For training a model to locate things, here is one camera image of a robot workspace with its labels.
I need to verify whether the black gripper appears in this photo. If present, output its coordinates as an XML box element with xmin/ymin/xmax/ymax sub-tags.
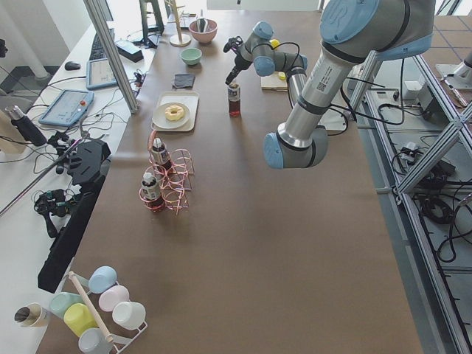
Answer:
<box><xmin>223</xmin><ymin>36</ymin><xmax>251</xmax><ymax>85</ymax></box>

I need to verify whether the tea bottle dark liquid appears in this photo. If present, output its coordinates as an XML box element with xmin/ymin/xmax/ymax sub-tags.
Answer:
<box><xmin>227</xmin><ymin>82</ymin><xmax>240</xmax><ymax>117</ymax></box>

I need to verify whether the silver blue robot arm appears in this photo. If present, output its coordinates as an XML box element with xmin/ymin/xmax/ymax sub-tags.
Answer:
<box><xmin>223</xmin><ymin>1</ymin><xmax>435</xmax><ymax>169</ymax></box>

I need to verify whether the beige rabbit tray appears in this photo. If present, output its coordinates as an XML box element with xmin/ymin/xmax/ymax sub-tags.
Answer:
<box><xmin>151</xmin><ymin>91</ymin><xmax>199</xmax><ymax>132</ymax></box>

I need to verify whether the tea bottle in rack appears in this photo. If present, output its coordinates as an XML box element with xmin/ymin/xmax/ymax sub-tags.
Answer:
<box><xmin>150</xmin><ymin>138</ymin><xmax>173</xmax><ymax>170</ymax></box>
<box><xmin>141</xmin><ymin>172</ymin><xmax>165</xmax><ymax>212</ymax></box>

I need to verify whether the bamboo cutting board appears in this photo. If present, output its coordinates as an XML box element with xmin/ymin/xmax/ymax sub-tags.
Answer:
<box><xmin>260</xmin><ymin>72</ymin><xmax>288</xmax><ymax>91</ymax></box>

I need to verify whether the pink bowl with ice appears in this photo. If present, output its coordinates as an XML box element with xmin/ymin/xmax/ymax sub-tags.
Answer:
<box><xmin>189</xmin><ymin>19</ymin><xmax>218</xmax><ymax>44</ymax></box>

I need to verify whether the mint green bowl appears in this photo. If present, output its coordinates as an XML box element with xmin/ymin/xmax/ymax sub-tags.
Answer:
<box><xmin>180</xmin><ymin>48</ymin><xmax>202</xmax><ymax>66</ymax></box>

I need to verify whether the grey folded cloth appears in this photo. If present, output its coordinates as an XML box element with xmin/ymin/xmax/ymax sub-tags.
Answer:
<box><xmin>173</xmin><ymin>73</ymin><xmax>195</xmax><ymax>89</ymax></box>

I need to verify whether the steel ice scoop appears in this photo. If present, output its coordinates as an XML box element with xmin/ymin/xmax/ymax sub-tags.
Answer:
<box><xmin>195</xmin><ymin>10</ymin><xmax>209</xmax><ymax>33</ymax></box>

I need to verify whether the wooden cup tree stand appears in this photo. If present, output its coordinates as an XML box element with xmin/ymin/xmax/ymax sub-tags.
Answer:
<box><xmin>164</xmin><ymin>0</ymin><xmax>192</xmax><ymax>47</ymax></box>

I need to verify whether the glazed donut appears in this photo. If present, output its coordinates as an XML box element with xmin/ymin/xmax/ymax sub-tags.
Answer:
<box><xmin>164</xmin><ymin>104</ymin><xmax>185</xmax><ymax>122</ymax></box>

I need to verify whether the white round plate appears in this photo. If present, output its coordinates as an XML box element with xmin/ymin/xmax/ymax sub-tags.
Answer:
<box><xmin>152</xmin><ymin>103</ymin><xmax>190</xmax><ymax>129</ymax></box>

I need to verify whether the black keyboard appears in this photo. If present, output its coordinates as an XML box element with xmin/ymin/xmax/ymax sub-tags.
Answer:
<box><xmin>89</xmin><ymin>34</ymin><xmax>107</xmax><ymax>61</ymax></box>

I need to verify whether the black computer mouse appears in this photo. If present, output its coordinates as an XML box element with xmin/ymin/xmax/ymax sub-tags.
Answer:
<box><xmin>64</xmin><ymin>61</ymin><xmax>81</xmax><ymax>71</ymax></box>

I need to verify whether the blue teach pendant tablet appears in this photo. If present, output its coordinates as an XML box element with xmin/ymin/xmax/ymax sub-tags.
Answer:
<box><xmin>38</xmin><ymin>89</ymin><xmax>94</xmax><ymax>128</ymax></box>

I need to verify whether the dark water bottle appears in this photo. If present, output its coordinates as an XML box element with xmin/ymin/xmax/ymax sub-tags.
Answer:
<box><xmin>8</xmin><ymin>105</ymin><xmax>47</xmax><ymax>147</ymax></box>

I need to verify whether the pastel blue cup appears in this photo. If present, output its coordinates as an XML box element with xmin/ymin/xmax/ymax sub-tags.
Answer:
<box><xmin>88</xmin><ymin>265</ymin><xmax>117</xmax><ymax>294</ymax></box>

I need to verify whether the pastel pink cup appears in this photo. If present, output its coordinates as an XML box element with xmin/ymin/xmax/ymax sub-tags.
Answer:
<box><xmin>99</xmin><ymin>285</ymin><xmax>130</xmax><ymax>312</ymax></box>

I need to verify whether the white cup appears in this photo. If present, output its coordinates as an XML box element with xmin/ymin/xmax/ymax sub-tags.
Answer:
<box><xmin>112</xmin><ymin>301</ymin><xmax>146</xmax><ymax>330</ymax></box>

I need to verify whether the mint cup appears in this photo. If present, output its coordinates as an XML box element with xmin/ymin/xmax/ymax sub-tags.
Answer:
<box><xmin>49</xmin><ymin>291</ymin><xmax>83</xmax><ymax>319</ymax></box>

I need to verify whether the yellow cup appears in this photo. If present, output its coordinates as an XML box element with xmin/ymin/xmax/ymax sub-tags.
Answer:
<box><xmin>63</xmin><ymin>303</ymin><xmax>98</xmax><ymax>337</ymax></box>

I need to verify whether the grey blue cup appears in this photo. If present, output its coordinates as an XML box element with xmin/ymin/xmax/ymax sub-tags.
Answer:
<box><xmin>78</xmin><ymin>327</ymin><xmax>112</xmax><ymax>354</ymax></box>

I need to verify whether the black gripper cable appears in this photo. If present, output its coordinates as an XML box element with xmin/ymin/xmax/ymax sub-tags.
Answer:
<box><xmin>272</xmin><ymin>41</ymin><xmax>302</xmax><ymax>60</ymax></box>

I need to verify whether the copper wire bottle rack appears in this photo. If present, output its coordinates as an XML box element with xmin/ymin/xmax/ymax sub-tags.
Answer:
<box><xmin>139</xmin><ymin>130</ymin><xmax>195</xmax><ymax>213</ymax></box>

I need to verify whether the aluminium frame post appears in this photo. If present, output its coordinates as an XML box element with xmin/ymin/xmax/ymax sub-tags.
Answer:
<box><xmin>83</xmin><ymin>0</ymin><xmax>139</xmax><ymax>114</ymax></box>

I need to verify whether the white wire cup rack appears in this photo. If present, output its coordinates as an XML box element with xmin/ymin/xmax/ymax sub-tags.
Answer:
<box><xmin>66</xmin><ymin>271</ymin><xmax>148</xmax><ymax>353</ymax></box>

